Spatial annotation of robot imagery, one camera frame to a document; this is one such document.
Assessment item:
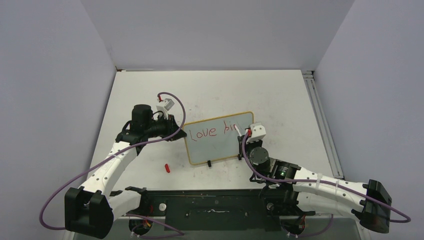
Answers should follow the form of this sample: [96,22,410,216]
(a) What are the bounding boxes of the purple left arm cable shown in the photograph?
[39,91,186,239]

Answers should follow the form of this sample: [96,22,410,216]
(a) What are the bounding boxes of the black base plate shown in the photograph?
[130,188,316,232]

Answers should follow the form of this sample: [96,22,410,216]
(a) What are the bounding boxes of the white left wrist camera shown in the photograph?
[156,98,175,116]

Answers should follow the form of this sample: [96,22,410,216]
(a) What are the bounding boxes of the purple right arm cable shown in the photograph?
[241,132,412,223]

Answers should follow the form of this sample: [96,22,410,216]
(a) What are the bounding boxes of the aluminium rail at table edge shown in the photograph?
[301,70,344,179]

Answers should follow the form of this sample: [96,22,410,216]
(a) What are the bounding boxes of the white marker pen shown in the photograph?
[233,124,243,137]

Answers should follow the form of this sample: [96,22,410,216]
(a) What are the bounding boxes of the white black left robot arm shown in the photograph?
[64,98,186,239]

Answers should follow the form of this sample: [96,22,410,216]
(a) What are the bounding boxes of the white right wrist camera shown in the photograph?
[246,122,267,143]

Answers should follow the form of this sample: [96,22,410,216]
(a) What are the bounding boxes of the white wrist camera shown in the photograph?
[156,98,175,116]
[246,122,267,143]

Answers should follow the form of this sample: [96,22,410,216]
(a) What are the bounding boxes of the yellow framed small whiteboard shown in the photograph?
[182,111,254,166]

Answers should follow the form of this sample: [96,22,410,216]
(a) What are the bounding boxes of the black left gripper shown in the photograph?
[144,113,186,142]

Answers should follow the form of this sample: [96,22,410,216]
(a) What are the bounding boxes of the red marker cap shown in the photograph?
[164,163,171,173]

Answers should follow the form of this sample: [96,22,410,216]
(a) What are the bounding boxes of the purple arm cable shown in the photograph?
[241,132,412,223]
[39,91,186,239]

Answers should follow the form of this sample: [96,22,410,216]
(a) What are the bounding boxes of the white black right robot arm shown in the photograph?
[237,136,393,234]

